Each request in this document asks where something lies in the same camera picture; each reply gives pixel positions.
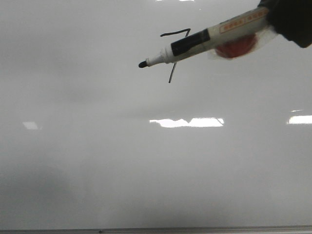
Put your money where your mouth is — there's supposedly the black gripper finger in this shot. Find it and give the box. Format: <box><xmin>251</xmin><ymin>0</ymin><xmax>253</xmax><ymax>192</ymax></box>
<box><xmin>258</xmin><ymin>0</ymin><xmax>312</xmax><ymax>48</ymax></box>

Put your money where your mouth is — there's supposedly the black whiteboard marker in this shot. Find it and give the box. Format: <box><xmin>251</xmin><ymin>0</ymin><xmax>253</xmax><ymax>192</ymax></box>
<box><xmin>138</xmin><ymin>7</ymin><xmax>269</xmax><ymax>68</ymax></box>

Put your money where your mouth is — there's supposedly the white whiteboard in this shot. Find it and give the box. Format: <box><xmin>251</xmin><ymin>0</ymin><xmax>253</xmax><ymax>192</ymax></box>
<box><xmin>0</xmin><ymin>0</ymin><xmax>312</xmax><ymax>229</ymax></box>

